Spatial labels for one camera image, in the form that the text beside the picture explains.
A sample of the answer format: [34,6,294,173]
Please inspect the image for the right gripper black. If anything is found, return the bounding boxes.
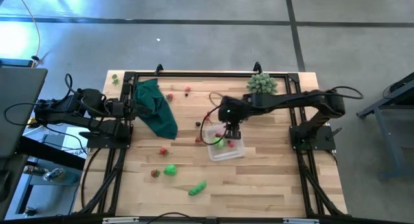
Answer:
[225,122,243,140]

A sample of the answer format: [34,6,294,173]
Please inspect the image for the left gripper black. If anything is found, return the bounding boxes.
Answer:
[111,100,152,120]

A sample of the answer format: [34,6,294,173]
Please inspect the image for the clear plastic tupperware container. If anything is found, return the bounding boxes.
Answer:
[206,122,246,162]

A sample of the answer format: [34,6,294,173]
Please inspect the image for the green pea pod toy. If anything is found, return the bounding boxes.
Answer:
[188,180,208,197]

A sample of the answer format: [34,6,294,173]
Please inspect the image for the dark green cloth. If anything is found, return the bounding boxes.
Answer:
[133,78,179,140]

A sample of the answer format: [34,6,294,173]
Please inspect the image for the green succulent plant in pot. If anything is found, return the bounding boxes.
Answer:
[246,72,279,96]

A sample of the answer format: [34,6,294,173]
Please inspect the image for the white printed label sheet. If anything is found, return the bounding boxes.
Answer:
[61,126,90,160]

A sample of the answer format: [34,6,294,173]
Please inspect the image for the black desk support bar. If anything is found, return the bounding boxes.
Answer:
[16,136,87,172]

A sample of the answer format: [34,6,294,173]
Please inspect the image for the grey desk top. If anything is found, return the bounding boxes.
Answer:
[0,65,49,159]

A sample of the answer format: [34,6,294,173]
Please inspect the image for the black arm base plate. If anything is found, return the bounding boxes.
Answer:
[78,125,134,150]
[289,125,343,152]

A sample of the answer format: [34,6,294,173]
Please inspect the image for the black aluminium table frame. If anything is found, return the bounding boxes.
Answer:
[71,61,349,218]

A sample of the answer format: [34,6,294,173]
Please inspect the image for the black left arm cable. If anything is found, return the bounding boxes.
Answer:
[3,73,107,128]

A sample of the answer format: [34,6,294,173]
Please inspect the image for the thin black cable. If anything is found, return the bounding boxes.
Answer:
[144,211,210,224]

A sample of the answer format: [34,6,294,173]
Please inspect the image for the white frame bracket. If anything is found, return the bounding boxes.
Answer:
[102,217,140,224]
[283,218,320,224]

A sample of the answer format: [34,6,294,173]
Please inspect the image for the yellow hanging cable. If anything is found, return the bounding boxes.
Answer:
[14,0,41,68]

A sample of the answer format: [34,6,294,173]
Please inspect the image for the blue grey table frame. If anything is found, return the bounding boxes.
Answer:
[355,71,414,181]

